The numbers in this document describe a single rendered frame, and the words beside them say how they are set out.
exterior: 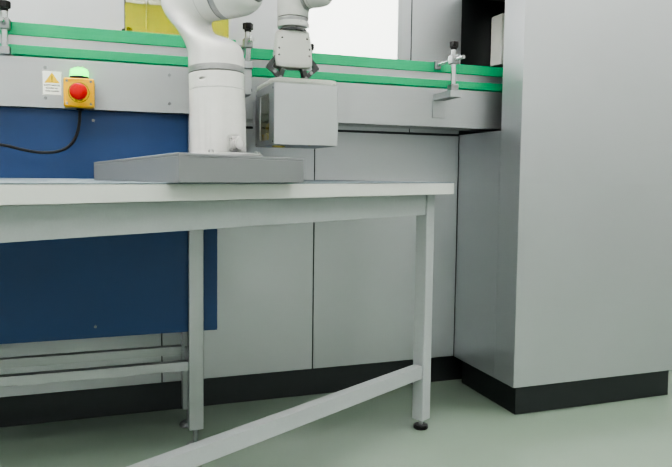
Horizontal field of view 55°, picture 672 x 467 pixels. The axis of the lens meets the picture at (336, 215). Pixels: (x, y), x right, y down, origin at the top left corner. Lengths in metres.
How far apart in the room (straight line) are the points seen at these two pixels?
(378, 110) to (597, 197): 0.78
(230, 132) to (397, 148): 1.01
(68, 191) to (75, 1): 1.07
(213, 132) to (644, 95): 1.52
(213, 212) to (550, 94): 1.21
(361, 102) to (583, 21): 0.76
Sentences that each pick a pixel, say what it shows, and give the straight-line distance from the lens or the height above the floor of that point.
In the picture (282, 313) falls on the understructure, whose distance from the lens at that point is 2.19.
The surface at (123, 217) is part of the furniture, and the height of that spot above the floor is 0.69.
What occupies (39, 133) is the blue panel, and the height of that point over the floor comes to 0.86.
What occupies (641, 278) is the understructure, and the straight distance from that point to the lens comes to 2.43.
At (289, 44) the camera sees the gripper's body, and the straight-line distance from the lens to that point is 1.77.
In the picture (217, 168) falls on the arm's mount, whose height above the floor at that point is 0.78.
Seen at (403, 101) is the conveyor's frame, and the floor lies 1.00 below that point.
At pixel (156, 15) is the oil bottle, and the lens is 1.95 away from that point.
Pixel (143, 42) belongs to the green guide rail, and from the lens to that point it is 1.82.
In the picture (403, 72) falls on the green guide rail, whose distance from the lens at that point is 2.11.
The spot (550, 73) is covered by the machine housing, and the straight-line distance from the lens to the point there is 2.16.
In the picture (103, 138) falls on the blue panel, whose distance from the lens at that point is 1.79.
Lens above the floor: 0.77
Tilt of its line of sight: 4 degrees down
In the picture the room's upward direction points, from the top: 1 degrees clockwise
